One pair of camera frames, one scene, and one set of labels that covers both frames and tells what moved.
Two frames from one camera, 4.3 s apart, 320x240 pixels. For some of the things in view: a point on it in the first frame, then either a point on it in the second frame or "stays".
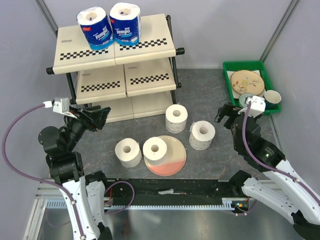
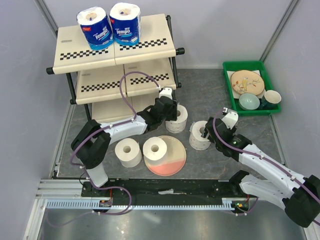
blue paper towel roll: (126, 24) stays
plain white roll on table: (128, 150) stays
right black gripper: (226, 108) -> (232, 131)
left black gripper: (93, 117) -> (173, 115)
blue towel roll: (96, 26) stays
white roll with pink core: (201, 134) stays
